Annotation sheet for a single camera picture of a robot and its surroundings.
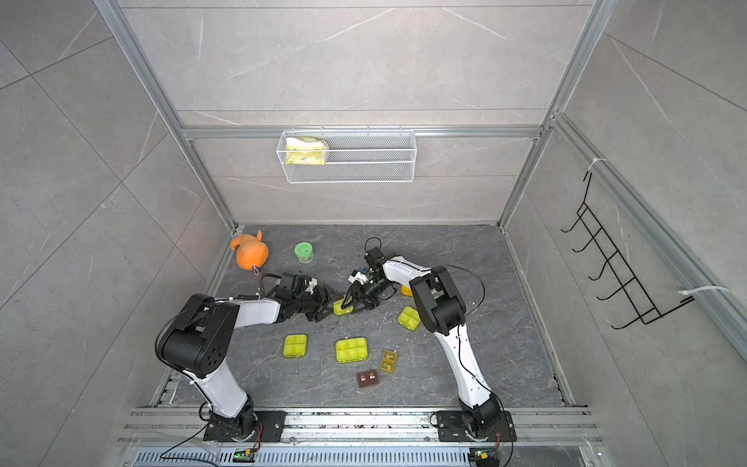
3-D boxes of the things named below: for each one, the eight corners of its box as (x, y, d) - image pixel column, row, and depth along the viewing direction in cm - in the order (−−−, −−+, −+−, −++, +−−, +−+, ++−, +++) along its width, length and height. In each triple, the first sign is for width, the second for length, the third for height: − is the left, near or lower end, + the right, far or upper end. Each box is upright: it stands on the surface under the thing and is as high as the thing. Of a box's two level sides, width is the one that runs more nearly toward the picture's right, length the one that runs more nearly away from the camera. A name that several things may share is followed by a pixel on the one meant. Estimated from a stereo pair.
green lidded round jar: (295, 264, 110) (292, 255, 106) (298, 250, 114) (295, 241, 110) (313, 264, 110) (310, 255, 106) (315, 250, 114) (313, 241, 110)
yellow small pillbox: (379, 369, 85) (379, 367, 83) (385, 350, 88) (385, 347, 86) (392, 374, 84) (392, 371, 82) (397, 354, 88) (398, 351, 86)
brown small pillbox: (359, 388, 82) (358, 386, 80) (357, 375, 84) (357, 373, 82) (379, 384, 82) (379, 382, 81) (377, 371, 85) (377, 369, 83)
